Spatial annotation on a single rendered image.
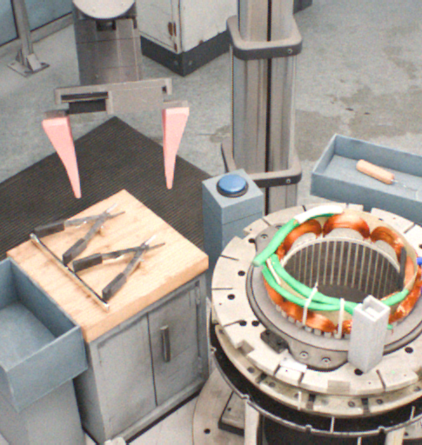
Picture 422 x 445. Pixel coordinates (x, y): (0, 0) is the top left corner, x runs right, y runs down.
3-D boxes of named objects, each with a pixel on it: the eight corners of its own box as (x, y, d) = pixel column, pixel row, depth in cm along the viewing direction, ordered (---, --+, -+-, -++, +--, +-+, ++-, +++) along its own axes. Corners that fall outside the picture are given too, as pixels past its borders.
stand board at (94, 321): (88, 343, 112) (85, 330, 111) (9, 264, 123) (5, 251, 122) (209, 268, 122) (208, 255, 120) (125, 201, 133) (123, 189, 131)
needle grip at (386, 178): (394, 182, 137) (361, 166, 140) (395, 172, 136) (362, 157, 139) (388, 186, 137) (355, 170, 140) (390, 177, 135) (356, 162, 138)
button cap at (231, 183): (250, 189, 135) (250, 184, 134) (226, 197, 134) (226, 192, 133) (237, 175, 138) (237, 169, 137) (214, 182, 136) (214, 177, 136)
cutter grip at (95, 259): (74, 273, 116) (73, 264, 115) (72, 269, 117) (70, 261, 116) (103, 263, 118) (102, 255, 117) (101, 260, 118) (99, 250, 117)
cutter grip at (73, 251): (67, 265, 117) (65, 256, 116) (63, 262, 118) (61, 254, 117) (87, 248, 120) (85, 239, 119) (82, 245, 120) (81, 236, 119)
